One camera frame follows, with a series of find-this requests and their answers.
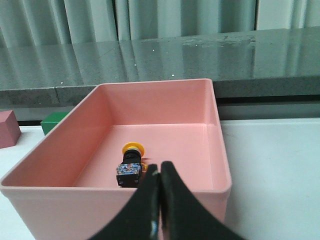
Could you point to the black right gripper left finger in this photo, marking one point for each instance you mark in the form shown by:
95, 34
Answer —
139, 218

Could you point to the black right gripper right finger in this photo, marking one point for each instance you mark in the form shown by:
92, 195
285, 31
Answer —
183, 216

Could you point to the yellow push button switch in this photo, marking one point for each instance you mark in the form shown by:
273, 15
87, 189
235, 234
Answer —
129, 172

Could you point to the pink plastic bin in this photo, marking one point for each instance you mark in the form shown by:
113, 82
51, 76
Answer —
65, 188

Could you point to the green cube near bin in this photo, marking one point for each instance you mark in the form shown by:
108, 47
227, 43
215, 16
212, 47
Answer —
51, 121

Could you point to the pink cube block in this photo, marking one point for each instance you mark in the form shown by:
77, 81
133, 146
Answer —
9, 129

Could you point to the dark stone counter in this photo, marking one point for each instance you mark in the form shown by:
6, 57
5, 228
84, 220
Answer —
262, 74

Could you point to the grey curtain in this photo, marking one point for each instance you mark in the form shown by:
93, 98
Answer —
52, 22

